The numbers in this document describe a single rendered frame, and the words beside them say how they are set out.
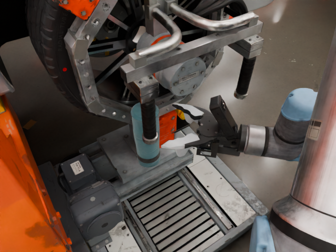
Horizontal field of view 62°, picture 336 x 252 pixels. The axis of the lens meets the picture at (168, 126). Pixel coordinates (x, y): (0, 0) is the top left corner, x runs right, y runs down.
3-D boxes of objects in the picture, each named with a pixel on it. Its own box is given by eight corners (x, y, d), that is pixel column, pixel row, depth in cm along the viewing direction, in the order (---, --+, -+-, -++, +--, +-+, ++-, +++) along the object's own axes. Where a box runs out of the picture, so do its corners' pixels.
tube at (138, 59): (157, 15, 80) (156, -25, 72) (198, 46, 69) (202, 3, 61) (99, 33, 73) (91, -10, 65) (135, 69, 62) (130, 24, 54)
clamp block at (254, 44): (238, 40, 85) (242, 24, 82) (260, 54, 80) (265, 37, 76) (226, 45, 84) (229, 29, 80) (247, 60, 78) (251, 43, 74)
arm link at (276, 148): (313, 123, 68) (300, 145, 74) (266, 117, 69) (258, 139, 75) (318, 148, 63) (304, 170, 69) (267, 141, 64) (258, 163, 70)
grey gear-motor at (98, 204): (95, 171, 151) (80, 126, 125) (132, 237, 127) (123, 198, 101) (62, 187, 144) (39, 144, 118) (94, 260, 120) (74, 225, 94)
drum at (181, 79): (169, 57, 101) (169, 19, 90) (206, 89, 89) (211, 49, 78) (134, 69, 96) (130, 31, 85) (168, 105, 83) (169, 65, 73)
